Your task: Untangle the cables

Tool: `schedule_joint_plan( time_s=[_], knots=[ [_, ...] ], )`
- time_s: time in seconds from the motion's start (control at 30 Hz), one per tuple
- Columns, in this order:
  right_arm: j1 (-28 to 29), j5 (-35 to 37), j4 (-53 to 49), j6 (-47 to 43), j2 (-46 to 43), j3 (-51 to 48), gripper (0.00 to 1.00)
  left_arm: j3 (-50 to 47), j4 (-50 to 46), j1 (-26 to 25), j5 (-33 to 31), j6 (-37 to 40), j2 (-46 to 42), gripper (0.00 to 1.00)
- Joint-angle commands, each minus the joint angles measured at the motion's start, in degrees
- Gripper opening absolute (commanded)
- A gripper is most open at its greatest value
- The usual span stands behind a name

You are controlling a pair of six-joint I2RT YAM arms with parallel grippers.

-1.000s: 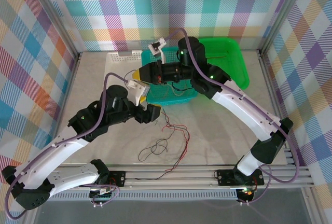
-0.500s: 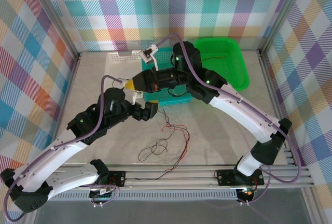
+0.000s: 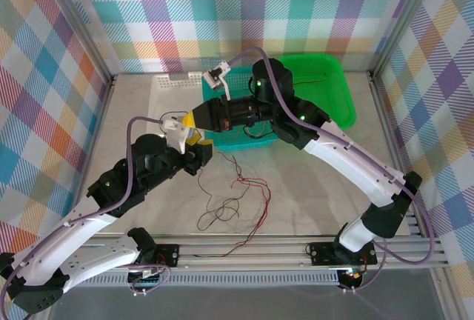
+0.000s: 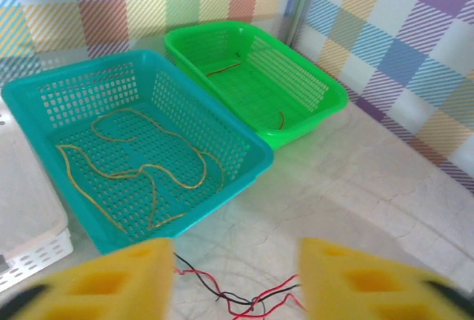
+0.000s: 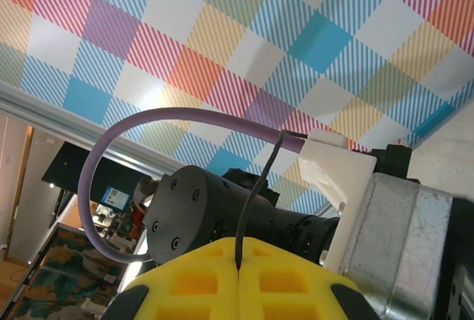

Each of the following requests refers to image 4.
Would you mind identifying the teal plastic basket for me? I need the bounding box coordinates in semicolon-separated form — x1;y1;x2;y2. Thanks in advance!
1;49;275;254

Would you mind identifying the thin black cable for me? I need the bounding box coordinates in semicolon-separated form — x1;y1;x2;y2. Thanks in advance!
173;252;303;317

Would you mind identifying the white plastic basket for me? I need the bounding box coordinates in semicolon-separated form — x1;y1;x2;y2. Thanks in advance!
0;104;75;295

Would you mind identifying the long red cable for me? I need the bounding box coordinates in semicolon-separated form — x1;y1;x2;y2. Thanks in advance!
205;61;244;77

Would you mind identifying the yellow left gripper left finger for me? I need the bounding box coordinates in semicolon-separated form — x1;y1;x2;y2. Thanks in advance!
3;237;176;320

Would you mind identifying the green plastic basket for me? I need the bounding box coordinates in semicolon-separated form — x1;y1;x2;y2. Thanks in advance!
164;20;350;150

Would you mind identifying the thin red cable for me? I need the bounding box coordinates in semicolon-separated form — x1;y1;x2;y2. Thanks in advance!
227;274;301;319
173;267;308;319

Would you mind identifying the aluminium frame post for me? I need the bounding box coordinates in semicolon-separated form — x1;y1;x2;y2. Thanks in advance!
284;0;323;47

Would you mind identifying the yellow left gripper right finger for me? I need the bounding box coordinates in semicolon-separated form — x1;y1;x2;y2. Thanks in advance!
298;237;473;320

